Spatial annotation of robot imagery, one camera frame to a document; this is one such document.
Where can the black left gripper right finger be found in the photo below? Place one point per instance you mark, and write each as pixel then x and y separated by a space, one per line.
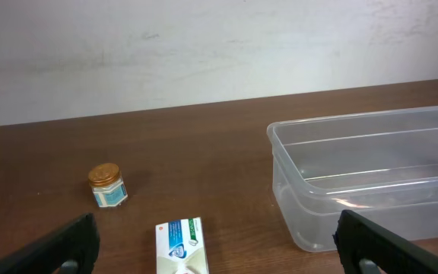
pixel 366 247

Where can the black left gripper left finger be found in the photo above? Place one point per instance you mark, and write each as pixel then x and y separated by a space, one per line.
pixel 72 248

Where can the clear plastic container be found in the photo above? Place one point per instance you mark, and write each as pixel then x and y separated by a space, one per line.
pixel 382 165

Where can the small gold-lid balm jar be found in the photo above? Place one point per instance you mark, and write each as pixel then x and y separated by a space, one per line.
pixel 107 185

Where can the white Panadol medicine box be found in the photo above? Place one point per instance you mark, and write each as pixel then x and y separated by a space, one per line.
pixel 180 247

